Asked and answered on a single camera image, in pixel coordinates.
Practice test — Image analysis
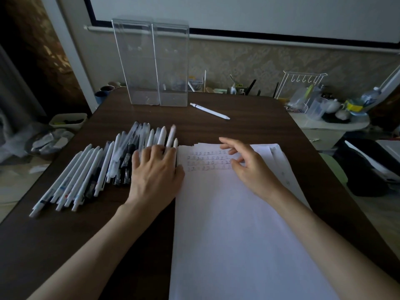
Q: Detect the person's left hand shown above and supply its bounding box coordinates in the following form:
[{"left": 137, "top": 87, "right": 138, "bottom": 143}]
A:
[{"left": 126, "top": 145, "right": 185, "bottom": 213}]

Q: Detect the person's right hand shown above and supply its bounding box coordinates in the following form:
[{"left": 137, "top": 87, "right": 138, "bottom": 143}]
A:
[{"left": 218, "top": 136, "right": 287, "bottom": 204}]

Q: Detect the stack of white paper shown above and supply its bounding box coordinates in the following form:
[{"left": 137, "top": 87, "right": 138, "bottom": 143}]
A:
[{"left": 168, "top": 142, "right": 341, "bottom": 300}]

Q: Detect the person's right forearm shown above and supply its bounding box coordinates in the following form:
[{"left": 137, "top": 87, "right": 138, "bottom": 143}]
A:
[{"left": 268, "top": 187, "right": 400, "bottom": 300}]

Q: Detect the person's left forearm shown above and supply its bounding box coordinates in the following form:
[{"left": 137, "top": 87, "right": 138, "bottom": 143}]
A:
[{"left": 28, "top": 202, "right": 175, "bottom": 300}]

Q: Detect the black router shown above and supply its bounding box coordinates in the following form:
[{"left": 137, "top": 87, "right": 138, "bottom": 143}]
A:
[{"left": 245, "top": 79, "right": 280, "bottom": 97}]

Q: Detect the clear plastic measuring jug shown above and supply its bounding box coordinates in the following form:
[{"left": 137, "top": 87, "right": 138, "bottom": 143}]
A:
[{"left": 307, "top": 96, "right": 327, "bottom": 120}]

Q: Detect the beige plastic bin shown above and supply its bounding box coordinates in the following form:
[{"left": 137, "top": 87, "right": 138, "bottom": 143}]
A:
[{"left": 49, "top": 112, "right": 88, "bottom": 130}]

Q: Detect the black round tray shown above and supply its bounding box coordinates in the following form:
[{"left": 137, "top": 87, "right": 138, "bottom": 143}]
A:
[{"left": 322, "top": 112, "right": 350, "bottom": 124}]

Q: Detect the group of colourful cups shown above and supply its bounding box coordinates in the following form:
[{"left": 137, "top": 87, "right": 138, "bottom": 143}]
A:
[{"left": 95, "top": 81, "right": 127, "bottom": 105}]

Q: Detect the black bag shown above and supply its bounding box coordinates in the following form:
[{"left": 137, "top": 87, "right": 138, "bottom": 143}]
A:
[{"left": 334, "top": 139, "right": 400, "bottom": 197}]

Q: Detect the white paper scrap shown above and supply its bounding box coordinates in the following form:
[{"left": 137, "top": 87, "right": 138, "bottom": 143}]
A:
[{"left": 28, "top": 164, "right": 50, "bottom": 175}]

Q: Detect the clear plastic bottle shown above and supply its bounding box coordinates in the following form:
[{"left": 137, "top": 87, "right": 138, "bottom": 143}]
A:
[{"left": 361, "top": 87, "right": 382, "bottom": 107}]

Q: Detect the white projector screen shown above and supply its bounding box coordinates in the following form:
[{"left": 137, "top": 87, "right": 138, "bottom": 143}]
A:
[{"left": 82, "top": 0, "right": 400, "bottom": 53}]

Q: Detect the grey curtain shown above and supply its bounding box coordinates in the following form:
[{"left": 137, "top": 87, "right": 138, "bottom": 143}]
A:
[{"left": 0, "top": 43, "right": 46, "bottom": 128}]

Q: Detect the white wire hook rack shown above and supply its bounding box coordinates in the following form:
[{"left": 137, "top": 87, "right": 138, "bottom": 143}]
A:
[{"left": 275, "top": 71, "right": 328, "bottom": 113}]

